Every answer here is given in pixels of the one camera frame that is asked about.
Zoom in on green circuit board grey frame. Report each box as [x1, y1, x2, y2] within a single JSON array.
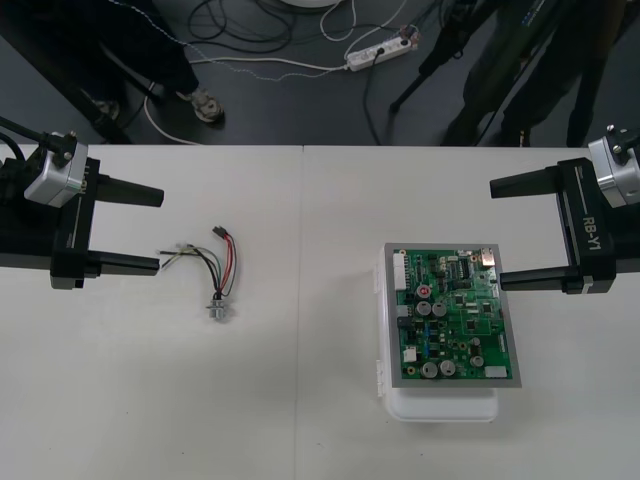
[[383, 242, 524, 390]]

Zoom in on white floor cable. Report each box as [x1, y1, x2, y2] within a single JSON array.
[[143, 55, 351, 146]]

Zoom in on black slanted stand leg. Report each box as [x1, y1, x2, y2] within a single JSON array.
[[0, 0, 134, 146]]

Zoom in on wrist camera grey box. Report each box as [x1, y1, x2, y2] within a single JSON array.
[[587, 134, 640, 207], [23, 130, 90, 207]]

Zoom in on black tripod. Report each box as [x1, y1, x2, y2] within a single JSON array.
[[389, 0, 481, 112]]

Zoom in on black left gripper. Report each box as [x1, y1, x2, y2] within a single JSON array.
[[0, 157, 166, 291]]

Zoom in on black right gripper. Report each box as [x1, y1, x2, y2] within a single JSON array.
[[489, 157, 640, 296]]

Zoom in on cable bundle with metal plug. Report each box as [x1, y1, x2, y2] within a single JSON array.
[[156, 225, 241, 321]]

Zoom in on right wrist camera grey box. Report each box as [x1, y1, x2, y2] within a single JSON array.
[[587, 134, 640, 207]]

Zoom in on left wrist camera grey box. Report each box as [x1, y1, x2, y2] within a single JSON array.
[[23, 130, 90, 207]]

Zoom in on white power strip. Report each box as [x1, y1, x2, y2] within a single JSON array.
[[345, 35, 419, 71]]

